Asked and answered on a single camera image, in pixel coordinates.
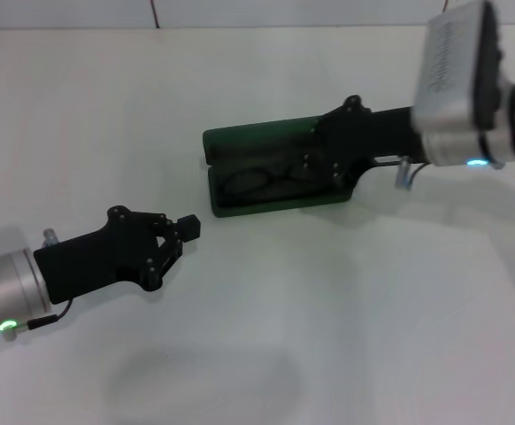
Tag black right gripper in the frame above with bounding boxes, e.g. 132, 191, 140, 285
302, 94, 427, 188

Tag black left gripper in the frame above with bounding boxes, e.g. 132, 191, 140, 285
33, 204, 203, 305

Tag black glasses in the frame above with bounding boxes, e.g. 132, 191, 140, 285
219, 152, 325, 198

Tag green glasses case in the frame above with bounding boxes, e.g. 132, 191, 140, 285
203, 115, 355, 219

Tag right gripper cable with plugs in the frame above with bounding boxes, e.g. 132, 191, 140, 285
393, 154, 506, 190

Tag gripper cable with plugs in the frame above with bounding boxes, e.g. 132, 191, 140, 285
0, 228, 73, 343
393, 154, 506, 190

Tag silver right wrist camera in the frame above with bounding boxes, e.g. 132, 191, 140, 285
410, 0, 506, 133

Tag left gripper cable with plugs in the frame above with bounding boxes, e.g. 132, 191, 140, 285
0, 228, 73, 343

